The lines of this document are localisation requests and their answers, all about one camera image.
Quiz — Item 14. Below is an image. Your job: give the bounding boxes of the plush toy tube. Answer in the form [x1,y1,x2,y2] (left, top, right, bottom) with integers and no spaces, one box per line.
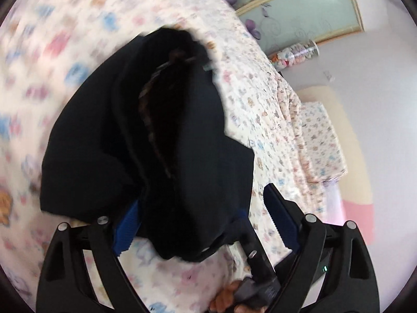
[269,40,320,71]

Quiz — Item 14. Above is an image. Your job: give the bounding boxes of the floral glass sliding wardrobe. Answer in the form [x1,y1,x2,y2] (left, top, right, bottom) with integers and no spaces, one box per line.
[225,0,363,54]

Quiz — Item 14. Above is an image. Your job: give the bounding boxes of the cartoon bear fleece blanket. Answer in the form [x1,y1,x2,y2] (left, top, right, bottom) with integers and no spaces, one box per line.
[1,0,324,312]

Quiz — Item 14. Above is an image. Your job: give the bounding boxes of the wall light switch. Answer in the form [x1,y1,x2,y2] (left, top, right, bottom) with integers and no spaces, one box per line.
[324,71,335,82]

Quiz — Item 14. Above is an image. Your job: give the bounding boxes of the person's right hand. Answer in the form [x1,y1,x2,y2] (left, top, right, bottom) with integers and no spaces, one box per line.
[208,280,267,313]

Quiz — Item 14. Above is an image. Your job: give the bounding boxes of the cream bed headboard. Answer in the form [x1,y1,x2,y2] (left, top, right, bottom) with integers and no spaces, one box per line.
[297,86,374,245]

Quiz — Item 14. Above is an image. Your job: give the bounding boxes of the black pants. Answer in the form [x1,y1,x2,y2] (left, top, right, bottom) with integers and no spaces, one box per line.
[40,28,254,262]

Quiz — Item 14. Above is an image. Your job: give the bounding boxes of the pink pillow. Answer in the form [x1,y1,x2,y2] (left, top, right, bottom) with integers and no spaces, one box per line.
[324,180,346,225]

